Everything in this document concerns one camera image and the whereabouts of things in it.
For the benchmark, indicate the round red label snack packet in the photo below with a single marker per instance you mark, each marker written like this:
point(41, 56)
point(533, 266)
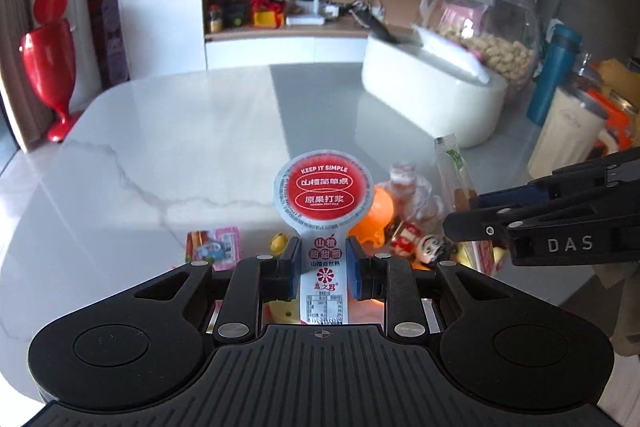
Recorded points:
point(322, 192)

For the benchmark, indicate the small dark box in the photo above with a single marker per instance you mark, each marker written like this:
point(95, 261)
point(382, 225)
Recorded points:
point(235, 14)

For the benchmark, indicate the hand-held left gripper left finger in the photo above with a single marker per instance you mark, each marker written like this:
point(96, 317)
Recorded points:
point(295, 269)

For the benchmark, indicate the red yellow snack packet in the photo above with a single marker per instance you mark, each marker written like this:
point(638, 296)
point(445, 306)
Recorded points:
point(266, 12)

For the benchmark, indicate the small yellow toy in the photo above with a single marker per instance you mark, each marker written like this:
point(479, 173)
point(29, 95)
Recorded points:
point(278, 243)

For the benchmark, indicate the small spice jar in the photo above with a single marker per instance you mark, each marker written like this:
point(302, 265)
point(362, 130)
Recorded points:
point(215, 19)

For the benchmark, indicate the clear plastic figure bottle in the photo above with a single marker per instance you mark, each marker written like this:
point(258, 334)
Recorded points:
point(407, 179)

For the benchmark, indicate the glass jar of peanuts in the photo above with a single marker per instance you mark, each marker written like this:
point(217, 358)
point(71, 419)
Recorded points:
point(480, 22)

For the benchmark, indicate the orange pumpkin bucket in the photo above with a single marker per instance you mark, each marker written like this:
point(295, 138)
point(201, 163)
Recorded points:
point(617, 122)

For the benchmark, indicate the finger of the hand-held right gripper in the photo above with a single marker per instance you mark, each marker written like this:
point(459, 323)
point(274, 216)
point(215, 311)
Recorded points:
point(550, 232)
point(510, 198)

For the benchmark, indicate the purple white cartoon board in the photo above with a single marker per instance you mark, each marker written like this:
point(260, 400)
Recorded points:
point(116, 42)

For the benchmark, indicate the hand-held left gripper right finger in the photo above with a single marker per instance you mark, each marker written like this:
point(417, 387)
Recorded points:
point(356, 269)

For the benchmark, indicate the orange plastic toy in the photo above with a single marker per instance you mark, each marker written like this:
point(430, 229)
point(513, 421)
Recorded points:
point(380, 209)

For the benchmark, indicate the yellow paper bag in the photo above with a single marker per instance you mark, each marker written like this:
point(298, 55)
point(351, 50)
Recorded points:
point(620, 77)

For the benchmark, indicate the cream ribbed mug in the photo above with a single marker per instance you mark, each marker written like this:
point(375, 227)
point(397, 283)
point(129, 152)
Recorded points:
point(565, 137)

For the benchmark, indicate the red goblet-shaped bin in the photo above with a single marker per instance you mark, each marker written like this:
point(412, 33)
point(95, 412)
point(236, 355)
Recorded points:
point(50, 57)

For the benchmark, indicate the pink card packet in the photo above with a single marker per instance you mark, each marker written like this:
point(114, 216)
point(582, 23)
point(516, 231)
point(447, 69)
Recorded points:
point(215, 247)

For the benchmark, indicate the blue bottle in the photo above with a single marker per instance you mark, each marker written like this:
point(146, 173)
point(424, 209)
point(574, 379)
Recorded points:
point(555, 72)

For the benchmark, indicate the white oval container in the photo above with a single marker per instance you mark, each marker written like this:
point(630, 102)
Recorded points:
point(430, 97)

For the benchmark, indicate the white flat box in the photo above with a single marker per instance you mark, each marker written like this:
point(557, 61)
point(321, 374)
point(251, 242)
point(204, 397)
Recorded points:
point(305, 20)

